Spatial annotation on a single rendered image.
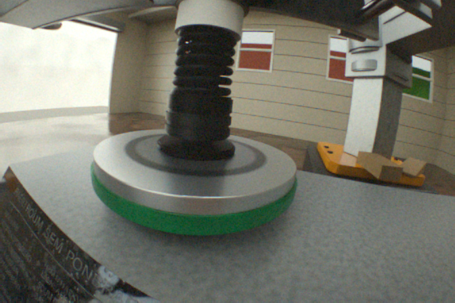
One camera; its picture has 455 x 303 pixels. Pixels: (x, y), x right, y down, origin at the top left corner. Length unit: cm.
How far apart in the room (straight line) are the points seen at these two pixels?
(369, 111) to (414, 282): 84
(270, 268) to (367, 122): 87
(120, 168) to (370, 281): 21
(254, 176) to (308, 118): 596
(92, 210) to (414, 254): 32
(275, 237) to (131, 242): 12
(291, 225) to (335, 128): 601
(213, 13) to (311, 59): 611
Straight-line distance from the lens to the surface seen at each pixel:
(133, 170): 15
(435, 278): 23
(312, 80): 615
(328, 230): 22
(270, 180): 15
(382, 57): 93
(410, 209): 35
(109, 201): 15
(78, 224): 20
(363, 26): 33
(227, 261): 16
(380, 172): 72
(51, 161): 36
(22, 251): 25
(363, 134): 98
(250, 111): 633
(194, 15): 19
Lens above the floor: 97
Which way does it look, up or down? 10 degrees down
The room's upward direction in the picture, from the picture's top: 6 degrees clockwise
